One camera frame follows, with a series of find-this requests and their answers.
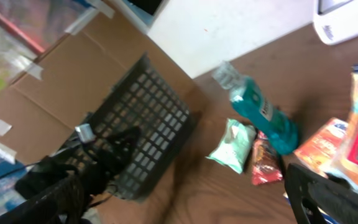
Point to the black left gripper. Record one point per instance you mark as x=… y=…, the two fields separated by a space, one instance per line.
x=95 y=163

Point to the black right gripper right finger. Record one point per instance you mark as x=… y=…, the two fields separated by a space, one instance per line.
x=310 y=195

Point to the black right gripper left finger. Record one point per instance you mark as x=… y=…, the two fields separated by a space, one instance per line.
x=62 y=202

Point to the orange tissue pack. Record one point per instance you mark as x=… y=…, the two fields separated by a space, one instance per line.
x=320 y=149

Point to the red Top chocolate bar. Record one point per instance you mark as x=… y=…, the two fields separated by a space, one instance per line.
x=265 y=162

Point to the teal wet wipes pack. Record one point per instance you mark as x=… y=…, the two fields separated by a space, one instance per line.
x=234 y=146

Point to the blue mouthwash bottle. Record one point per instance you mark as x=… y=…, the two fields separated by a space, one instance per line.
x=248 y=101

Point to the brown cardboard box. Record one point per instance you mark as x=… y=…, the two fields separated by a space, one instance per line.
x=41 y=107

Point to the grey plastic shopping basket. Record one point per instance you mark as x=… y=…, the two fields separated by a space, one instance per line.
x=143 y=98

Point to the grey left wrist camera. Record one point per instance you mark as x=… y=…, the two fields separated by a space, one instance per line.
x=85 y=133

